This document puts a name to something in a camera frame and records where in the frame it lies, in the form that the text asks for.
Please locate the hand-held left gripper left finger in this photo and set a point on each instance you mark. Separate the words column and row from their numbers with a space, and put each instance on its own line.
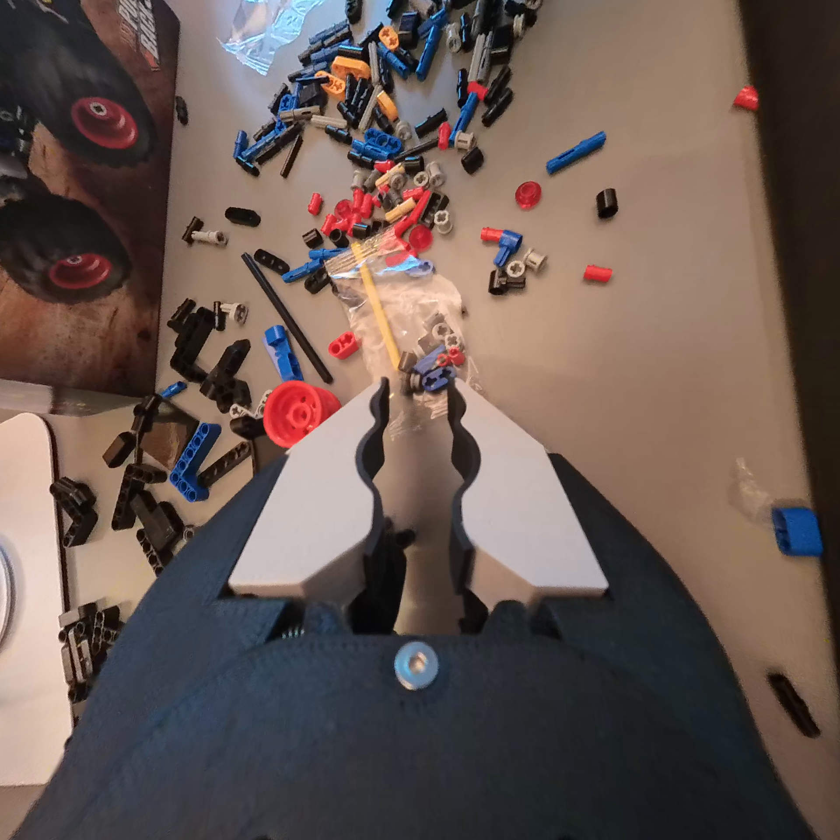
column 308, row 525

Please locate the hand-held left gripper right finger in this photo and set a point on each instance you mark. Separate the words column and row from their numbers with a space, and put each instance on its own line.
column 531, row 525

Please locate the small clear plastic bag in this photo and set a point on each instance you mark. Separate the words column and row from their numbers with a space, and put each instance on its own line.
column 407, row 308

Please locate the grey desk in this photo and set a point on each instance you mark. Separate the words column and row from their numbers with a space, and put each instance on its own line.
column 623, row 328

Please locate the red wheel rim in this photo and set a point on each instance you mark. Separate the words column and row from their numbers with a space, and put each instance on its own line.
column 298, row 413

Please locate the blue large L beam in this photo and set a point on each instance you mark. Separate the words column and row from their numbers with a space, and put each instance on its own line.
column 193, row 463

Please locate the black square tile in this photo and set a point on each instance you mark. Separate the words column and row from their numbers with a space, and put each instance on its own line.
column 164, row 433

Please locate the blue narrow panel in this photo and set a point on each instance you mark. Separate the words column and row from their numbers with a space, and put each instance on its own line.
column 283, row 354

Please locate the long black axle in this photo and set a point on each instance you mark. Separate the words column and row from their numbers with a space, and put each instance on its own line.
column 285, row 315

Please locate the clear plastic scrap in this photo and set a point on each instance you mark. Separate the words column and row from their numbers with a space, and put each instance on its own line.
column 751, row 492

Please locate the light grey pin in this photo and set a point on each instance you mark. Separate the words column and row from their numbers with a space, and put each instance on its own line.
column 237, row 313

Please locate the long yellow axle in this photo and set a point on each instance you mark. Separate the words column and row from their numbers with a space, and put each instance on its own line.
column 377, row 308

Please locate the blue small block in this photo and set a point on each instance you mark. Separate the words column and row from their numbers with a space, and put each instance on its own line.
column 797, row 531

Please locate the book stand with white base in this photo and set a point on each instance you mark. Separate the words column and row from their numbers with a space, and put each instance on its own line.
column 26, row 492

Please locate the grey axle pin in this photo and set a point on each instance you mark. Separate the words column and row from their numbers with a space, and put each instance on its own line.
column 210, row 236

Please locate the black thin liftarm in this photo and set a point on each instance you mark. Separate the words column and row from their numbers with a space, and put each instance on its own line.
column 243, row 216

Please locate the black pin connector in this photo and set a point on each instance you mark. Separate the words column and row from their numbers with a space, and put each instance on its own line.
column 794, row 705

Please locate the monster truck toy set box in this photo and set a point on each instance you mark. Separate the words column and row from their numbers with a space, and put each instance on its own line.
column 79, row 295

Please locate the empty clear plastic bag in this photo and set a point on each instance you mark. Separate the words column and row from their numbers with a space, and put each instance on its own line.
column 262, row 33

